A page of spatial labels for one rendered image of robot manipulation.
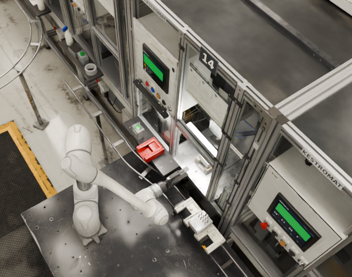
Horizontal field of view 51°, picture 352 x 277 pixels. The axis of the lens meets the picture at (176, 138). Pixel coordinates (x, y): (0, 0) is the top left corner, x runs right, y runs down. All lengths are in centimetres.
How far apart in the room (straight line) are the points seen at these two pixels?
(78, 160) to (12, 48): 316
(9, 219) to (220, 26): 255
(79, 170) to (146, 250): 90
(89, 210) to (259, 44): 143
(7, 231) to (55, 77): 182
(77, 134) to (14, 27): 334
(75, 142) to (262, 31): 110
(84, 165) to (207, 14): 98
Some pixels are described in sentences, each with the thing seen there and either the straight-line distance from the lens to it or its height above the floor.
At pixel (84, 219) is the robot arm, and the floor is 95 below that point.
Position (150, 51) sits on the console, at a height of 173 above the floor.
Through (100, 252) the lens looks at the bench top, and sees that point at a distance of 263.
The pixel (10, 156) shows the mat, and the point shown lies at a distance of 393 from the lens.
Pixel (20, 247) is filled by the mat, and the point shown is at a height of 1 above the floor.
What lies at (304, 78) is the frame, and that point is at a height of 201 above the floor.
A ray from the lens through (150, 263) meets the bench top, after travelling 258.
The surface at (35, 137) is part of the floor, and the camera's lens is 400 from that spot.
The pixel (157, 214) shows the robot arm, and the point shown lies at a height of 112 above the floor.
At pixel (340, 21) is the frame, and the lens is 211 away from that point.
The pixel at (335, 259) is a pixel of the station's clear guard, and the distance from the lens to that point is 183.
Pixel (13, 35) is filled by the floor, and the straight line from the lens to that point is 511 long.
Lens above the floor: 317
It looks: 56 degrees down
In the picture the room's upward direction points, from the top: 6 degrees clockwise
